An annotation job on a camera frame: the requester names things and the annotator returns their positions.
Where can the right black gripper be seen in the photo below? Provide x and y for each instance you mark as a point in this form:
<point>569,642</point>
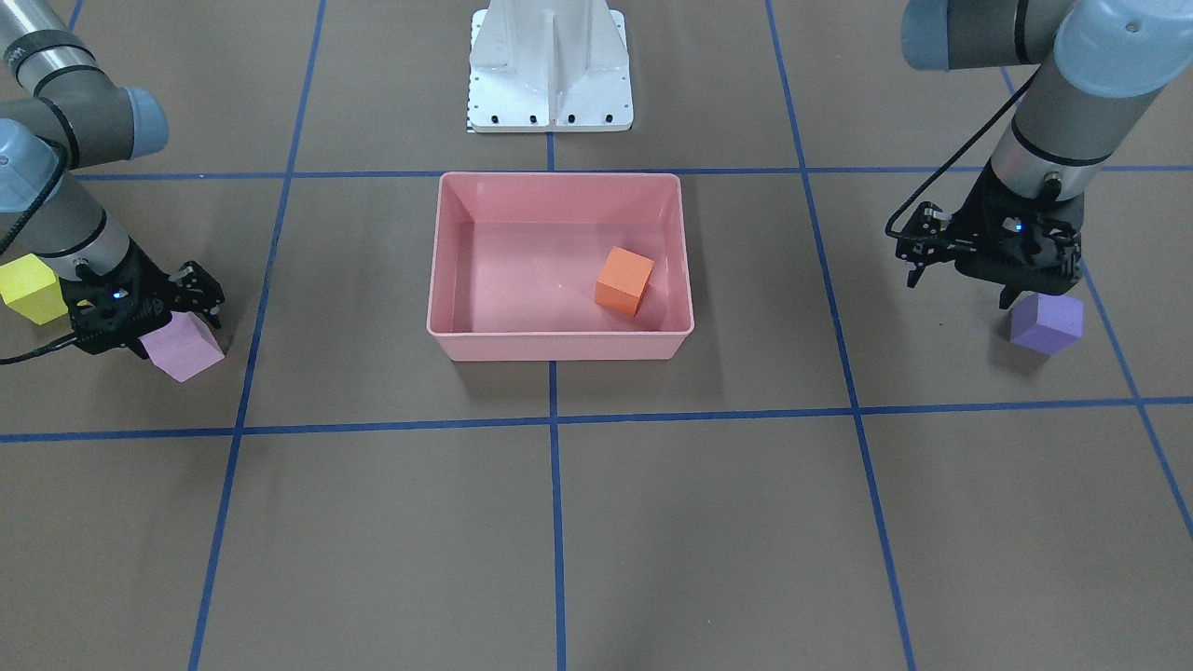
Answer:
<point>152,282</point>

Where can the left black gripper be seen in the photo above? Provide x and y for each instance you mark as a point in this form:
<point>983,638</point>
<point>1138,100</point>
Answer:
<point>974,207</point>

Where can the purple foam cube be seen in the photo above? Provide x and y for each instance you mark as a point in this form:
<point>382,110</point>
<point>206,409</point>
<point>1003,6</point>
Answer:
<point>1047,323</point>

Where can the pink foam cube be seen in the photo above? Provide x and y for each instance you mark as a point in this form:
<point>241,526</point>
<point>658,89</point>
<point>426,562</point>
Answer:
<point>183,347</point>

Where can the orange foam cube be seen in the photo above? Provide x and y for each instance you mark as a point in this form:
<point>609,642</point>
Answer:
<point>622,281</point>

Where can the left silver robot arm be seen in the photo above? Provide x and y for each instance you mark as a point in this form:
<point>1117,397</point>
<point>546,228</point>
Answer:
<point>1098,67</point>

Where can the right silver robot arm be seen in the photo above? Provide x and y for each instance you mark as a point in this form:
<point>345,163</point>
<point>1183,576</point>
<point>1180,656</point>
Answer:
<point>76,254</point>

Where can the pink plastic bin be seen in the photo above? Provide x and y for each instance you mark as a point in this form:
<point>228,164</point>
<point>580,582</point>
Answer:
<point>517,256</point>

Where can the yellow foam cube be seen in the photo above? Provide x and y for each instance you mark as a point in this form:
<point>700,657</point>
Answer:
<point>32,289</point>

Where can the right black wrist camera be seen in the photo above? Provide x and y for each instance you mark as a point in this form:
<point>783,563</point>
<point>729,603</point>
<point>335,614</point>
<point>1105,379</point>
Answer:
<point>192,289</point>

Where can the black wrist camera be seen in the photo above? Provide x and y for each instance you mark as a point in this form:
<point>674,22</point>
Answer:
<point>192,289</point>
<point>924,240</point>

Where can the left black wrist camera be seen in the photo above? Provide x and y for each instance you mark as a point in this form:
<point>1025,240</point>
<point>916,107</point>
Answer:
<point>924,240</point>

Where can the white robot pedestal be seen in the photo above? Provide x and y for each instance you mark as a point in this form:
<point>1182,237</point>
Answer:
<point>549,66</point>

